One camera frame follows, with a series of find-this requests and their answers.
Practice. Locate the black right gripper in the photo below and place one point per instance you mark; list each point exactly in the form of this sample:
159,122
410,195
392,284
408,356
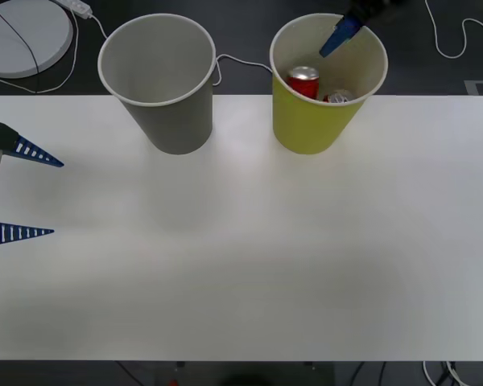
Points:
376,6

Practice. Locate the orange red drink can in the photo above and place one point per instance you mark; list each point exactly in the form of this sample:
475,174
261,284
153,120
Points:
304,84

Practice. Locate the red and silver drink can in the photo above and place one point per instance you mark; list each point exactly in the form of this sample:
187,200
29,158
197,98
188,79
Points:
339,97

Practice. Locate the round white disc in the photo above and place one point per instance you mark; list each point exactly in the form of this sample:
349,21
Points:
8,44

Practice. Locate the yellow-green plastic waste bin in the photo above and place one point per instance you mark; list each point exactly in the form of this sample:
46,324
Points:
306,128

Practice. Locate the white power strip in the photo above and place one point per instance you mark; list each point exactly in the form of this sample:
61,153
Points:
78,7

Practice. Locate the grey plastic waste bin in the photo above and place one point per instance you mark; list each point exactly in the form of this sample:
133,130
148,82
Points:
165,120

